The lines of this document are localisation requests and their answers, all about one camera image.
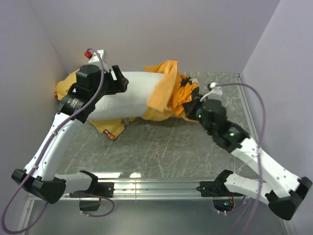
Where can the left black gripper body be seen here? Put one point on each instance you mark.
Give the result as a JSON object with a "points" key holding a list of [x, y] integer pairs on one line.
{"points": [[108, 87]]}

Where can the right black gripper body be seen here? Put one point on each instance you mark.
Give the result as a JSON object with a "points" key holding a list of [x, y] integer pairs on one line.
{"points": [[199, 113]]}

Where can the white pillow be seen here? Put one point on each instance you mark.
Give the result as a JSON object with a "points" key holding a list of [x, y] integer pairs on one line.
{"points": [[131, 103]]}

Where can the orange Mickey Mouse pillowcase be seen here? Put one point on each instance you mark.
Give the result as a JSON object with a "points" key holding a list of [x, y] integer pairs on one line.
{"points": [[170, 93]]}

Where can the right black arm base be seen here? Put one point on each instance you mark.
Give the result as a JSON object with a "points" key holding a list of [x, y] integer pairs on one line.
{"points": [[213, 189]]}

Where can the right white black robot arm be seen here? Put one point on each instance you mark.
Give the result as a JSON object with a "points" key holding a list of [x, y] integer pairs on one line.
{"points": [[277, 187]]}

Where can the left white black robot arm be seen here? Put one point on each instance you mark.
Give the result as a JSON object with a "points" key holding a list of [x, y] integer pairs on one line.
{"points": [[39, 176]]}

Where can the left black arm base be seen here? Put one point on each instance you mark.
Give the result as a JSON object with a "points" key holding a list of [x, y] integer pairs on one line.
{"points": [[100, 189]]}

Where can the yellow car print pillow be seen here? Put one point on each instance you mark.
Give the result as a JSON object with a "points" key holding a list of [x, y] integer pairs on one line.
{"points": [[112, 128]]}

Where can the right controller board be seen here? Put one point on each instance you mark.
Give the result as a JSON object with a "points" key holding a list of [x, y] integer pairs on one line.
{"points": [[223, 205]]}

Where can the left black controller box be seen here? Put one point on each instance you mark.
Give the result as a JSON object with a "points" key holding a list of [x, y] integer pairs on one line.
{"points": [[89, 205]]}

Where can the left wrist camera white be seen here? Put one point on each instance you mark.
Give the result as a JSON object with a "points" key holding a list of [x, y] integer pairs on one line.
{"points": [[93, 58]]}

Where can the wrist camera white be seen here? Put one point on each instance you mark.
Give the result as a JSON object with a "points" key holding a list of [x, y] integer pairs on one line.
{"points": [[215, 92], [93, 58]]}

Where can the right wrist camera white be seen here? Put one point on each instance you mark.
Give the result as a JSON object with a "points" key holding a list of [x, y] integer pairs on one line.
{"points": [[215, 92]]}

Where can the aluminium right side rail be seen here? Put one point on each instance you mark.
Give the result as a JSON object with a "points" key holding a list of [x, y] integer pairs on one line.
{"points": [[247, 112]]}

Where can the aluminium rail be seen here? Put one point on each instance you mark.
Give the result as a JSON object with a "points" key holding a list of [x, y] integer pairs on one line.
{"points": [[247, 112], [141, 189]]}

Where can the aluminium front rail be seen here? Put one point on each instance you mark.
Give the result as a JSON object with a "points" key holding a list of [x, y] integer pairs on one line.
{"points": [[141, 189]]}

